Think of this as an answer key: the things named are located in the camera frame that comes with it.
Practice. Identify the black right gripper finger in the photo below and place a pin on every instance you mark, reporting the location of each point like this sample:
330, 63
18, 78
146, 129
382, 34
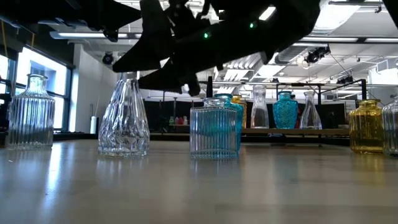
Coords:
155, 46
171, 79

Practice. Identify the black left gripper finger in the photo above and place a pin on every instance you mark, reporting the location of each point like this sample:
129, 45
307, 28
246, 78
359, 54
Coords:
105, 6
105, 21

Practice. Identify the clear diamond-cut conical vase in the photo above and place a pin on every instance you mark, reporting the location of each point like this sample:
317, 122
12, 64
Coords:
124, 124

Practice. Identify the yellow ribbed glass vase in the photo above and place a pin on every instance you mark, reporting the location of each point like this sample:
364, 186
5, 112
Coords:
366, 130
238, 99

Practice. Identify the clear square ribbed glass vase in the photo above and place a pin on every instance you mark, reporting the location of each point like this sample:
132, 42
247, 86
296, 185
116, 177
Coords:
213, 133

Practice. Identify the teal cylindrical glass vase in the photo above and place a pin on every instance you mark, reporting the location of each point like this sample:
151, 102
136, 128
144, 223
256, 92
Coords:
240, 124

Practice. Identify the clear smooth glass carafe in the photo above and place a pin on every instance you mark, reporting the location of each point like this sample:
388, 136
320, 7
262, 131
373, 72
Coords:
259, 118

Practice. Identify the teal textured glass vase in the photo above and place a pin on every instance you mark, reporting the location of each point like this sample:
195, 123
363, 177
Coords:
285, 113

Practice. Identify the clear conical glass vase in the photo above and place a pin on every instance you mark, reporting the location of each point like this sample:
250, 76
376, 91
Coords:
310, 119

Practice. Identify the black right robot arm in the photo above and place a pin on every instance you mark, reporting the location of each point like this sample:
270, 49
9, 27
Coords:
280, 21

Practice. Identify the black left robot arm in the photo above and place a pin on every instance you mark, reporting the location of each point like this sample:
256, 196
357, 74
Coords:
18, 7

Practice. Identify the black partition panel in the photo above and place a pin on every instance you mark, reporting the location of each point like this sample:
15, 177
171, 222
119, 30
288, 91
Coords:
158, 115
334, 115

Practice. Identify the small green bottle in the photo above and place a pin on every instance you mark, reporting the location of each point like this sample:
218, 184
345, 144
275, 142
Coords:
171, 120

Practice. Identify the small red bottle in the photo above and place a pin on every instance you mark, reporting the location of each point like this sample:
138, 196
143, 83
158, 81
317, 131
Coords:
179, 120

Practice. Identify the small white bottle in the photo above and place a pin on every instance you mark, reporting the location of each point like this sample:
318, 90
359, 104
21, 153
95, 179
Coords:
185, 120

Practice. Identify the large window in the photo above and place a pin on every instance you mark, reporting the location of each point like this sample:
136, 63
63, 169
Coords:
46, 81

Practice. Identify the white cylinder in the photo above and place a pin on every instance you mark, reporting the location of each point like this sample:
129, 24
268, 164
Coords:
93, 124

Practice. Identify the black linear ceiling light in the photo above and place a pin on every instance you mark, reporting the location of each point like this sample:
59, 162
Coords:
361, 40

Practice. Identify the black hanging camera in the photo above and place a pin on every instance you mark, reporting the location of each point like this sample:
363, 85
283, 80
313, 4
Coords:
312, 57
108, 58

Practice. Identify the black aluminium rig frame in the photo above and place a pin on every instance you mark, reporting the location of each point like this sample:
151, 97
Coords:
174, 137

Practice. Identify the silver ventilation duct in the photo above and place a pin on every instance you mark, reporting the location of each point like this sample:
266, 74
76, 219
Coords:
289, 54

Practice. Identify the black background rig frame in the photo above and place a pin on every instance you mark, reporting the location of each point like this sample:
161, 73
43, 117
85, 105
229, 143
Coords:
298, 84

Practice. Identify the wooden shelf with black frame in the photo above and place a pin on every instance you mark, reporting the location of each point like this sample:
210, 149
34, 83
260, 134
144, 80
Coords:
332, 131

